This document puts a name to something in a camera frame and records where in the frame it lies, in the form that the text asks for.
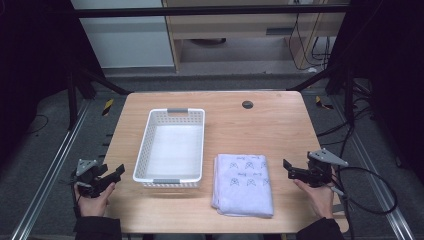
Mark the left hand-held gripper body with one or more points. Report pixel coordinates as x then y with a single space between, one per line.
87 180

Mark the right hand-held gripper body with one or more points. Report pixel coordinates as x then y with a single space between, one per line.
318 173

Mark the light purple towel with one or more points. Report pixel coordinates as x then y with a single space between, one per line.
243 186

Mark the white plastic basket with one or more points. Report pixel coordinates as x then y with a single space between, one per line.
173 150

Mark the person's left hand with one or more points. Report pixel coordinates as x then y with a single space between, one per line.
93 205

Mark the person's right hand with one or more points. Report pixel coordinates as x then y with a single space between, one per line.
321 200

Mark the yellow black floor tape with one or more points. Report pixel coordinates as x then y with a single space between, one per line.
107 107
322 103

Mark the round grey table grommet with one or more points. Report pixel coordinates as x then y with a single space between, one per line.
247 104

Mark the white cabinet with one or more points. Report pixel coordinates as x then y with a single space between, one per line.
126 40

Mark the light wooden desk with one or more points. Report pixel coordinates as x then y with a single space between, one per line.
233 25

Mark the aluminium floor rail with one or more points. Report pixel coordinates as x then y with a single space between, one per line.
376 180
50 173

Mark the black vertical frame post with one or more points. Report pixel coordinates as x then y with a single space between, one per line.
348 96
72 100

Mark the black diagonal frame strut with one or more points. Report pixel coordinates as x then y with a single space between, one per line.
103 81
316 78

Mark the black horizontal frame bar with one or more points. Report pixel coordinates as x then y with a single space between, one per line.
200 11

